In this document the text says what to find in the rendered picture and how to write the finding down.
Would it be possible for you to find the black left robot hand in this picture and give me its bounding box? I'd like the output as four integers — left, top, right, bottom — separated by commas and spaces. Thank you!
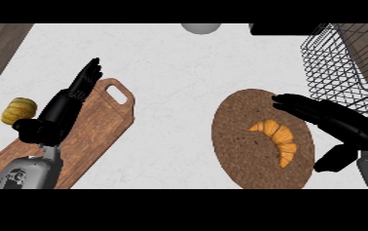
12, 58, 103, 147

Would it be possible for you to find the round brown cork placemat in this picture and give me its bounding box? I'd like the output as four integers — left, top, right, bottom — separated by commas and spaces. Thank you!
212, 89, 316, 190

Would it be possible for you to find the black appliance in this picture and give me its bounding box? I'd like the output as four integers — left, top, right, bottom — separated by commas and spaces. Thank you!
249, 23, 331, 36

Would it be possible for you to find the yellow ridged squash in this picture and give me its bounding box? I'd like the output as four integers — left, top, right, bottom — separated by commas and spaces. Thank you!
0, 96, 38, 126

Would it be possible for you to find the black wire basket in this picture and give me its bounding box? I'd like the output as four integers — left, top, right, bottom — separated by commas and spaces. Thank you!
299, 23, 368, 116

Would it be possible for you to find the golden croissant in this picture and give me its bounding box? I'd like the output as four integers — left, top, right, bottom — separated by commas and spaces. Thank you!
247, 119, 299, 169

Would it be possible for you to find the wooden cutting board with handle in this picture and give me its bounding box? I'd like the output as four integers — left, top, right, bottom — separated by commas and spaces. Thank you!
0, 77, 137, 190

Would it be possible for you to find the grey round bowl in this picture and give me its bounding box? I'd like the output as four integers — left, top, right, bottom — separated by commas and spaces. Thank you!
179, 23, 222, 35

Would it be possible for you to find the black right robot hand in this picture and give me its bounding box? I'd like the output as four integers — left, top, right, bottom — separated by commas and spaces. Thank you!
271, 93, 368, 173

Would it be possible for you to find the dark wooden cabinet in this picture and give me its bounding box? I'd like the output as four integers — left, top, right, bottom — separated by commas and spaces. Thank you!
0, 23, 34, 75

